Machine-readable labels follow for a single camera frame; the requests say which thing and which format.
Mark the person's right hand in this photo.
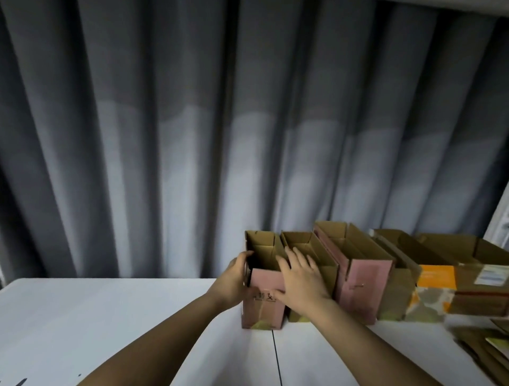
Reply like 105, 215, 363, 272
274, 245, 334, 316

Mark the person's left hand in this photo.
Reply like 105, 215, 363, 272
207, 250, 256, 312

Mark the brown box with 7020 sticker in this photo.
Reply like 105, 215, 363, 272
279, 230, 340, 324

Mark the pink lettered cardboard box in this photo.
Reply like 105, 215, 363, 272
312, 220, 396, 326
241, 230, 288, 331

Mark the small brown labelled carton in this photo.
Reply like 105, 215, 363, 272
371, 228, 435, 322

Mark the orange and white carton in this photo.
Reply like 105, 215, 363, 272
405, 264, 459, 324

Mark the printed brown cardboard box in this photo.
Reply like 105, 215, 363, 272
417, 232, 509, 318

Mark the pile of cardboard boxes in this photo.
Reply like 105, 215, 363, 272
453, 317, 509, 386

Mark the person's left forearm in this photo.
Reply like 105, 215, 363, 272
78, 293, 233, 386

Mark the person's right forearm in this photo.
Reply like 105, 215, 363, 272
304, 299, 444, 386

